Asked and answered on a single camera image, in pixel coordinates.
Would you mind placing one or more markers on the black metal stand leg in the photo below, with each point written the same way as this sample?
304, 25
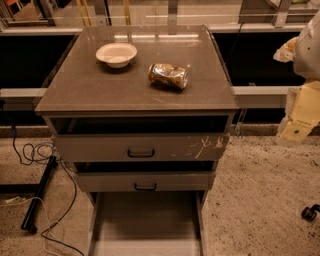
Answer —
37, 190

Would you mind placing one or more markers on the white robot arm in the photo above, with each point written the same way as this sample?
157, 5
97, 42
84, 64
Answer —
306, 61

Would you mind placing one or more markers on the middle grey drawer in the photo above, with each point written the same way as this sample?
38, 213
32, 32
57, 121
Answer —
145, 181

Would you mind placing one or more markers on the grey drawer cabinet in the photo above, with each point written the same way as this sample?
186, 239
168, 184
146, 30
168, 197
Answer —
87, 97

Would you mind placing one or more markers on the crushed orange can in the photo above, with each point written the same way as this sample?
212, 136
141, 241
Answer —
168, 75

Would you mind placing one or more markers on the top grey drawer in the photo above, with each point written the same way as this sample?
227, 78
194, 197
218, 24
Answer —
142, 147

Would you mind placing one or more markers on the black caster wheel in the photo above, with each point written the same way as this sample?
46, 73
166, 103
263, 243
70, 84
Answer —
310, 213

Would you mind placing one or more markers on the bottom grey drawer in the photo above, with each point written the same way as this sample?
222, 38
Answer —
147, 224

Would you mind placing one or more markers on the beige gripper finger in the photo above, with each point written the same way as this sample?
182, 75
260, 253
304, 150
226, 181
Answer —
302, 113
286, 52

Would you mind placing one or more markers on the left grey metal rail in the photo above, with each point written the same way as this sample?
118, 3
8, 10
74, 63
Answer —
21, 99

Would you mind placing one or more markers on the grey drawer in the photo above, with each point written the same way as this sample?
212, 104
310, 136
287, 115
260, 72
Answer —
147, 224
145, 181
142, 147

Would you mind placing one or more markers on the white paper bowl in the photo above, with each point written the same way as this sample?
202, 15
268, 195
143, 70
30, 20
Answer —
116, 55

